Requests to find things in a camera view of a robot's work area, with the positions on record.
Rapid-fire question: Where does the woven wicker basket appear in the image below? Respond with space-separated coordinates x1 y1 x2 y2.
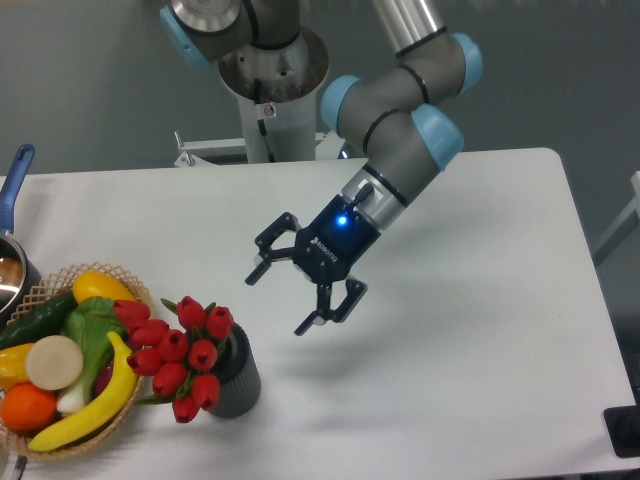
1 262 153 461

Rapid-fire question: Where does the yellow bell pepper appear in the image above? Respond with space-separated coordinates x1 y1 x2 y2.
0 343 33 391

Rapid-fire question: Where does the green bok choy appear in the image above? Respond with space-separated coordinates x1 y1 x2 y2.
57 297 128 416

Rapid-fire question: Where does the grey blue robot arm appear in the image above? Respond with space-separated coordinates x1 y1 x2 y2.
160 1 483 331

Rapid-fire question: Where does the yellow squash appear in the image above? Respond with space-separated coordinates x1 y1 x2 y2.
72 270 136 304

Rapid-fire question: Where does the green cucumber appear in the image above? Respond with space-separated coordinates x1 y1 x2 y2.
1 291 77 349

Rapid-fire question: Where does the black device at edge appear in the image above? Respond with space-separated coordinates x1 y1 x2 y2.
603 405 639 458

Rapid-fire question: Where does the blue handled saucepan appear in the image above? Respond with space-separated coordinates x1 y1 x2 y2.
1 144 41 328

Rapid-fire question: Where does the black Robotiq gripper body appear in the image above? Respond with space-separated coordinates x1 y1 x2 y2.
292 196 380 285

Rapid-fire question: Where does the dark grey ribbed vase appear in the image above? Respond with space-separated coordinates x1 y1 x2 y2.
209 325 261 419

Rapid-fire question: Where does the red tulip bouquet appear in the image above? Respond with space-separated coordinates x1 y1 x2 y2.
113 296 236 424

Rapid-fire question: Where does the orange fruit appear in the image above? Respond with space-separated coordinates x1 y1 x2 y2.
1 383 57 432

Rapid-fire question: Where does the yellow banana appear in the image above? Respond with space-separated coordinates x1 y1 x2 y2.
28 332 138 452

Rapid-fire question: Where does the white frame at right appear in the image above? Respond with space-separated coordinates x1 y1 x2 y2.
592 171 639 268

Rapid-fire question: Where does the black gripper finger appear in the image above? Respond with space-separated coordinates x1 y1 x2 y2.
245 212 300 286
294 277 367 336

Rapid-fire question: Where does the beige round disc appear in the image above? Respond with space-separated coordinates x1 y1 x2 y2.
25 335 84 391

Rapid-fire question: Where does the purple red vegetable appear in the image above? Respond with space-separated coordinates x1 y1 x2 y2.
94 362 114 397

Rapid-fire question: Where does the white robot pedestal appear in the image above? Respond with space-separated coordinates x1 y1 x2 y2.
176 26 329 166

